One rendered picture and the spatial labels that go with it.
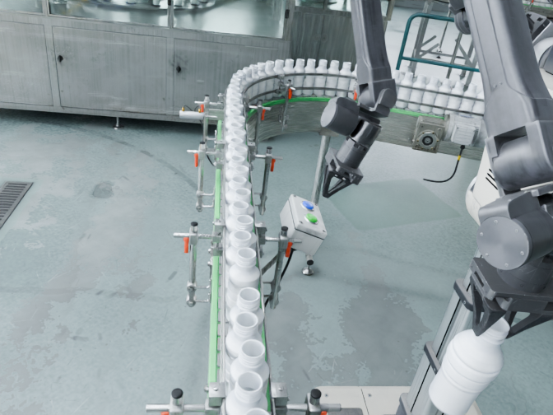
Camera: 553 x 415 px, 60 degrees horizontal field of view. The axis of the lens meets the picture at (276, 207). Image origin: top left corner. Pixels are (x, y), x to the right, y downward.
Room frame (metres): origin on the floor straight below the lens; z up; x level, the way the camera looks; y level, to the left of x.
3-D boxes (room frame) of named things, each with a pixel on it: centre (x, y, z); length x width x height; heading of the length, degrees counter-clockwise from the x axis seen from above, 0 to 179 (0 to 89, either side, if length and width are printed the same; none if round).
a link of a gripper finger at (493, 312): (0.48, -0.30, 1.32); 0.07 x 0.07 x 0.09; 6
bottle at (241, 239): (0.80, 0.06, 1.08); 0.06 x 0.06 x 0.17
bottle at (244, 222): (0.86, 0.06, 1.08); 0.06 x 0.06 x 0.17
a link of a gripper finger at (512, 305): (0.49, -0.31, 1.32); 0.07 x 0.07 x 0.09; 6
